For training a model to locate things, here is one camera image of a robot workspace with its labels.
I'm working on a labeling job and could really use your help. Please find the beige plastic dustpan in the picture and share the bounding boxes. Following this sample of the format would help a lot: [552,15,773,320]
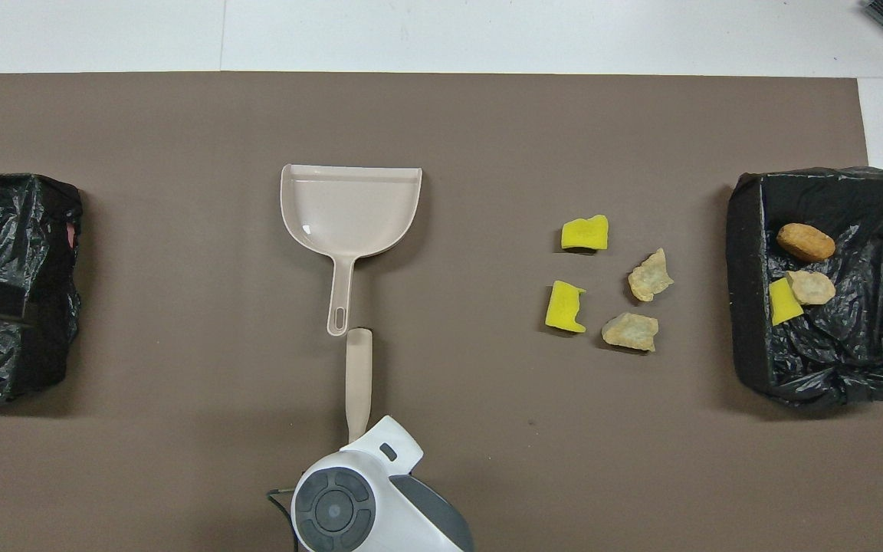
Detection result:
[281,163,423,337]

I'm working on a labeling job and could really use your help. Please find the beige brush black bristles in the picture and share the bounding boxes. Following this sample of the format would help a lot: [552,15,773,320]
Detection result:
[345,327,374,445]

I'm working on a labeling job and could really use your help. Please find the yellow sponge piece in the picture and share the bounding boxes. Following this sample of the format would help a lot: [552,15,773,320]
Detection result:
[561,215,609,251]
[546,280,588,334]
[768,277,805,327]

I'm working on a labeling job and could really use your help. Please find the beige foam chunk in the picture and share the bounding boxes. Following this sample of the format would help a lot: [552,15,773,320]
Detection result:
[628,248,675,303]
[602,312,659,353]
[786,270,837,307]

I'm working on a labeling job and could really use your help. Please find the brown potato-shaped lump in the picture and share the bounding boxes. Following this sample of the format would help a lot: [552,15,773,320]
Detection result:
[776,222,836,262]

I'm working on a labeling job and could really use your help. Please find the brown table mat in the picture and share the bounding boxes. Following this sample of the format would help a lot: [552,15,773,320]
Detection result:
[0,71,883,552]

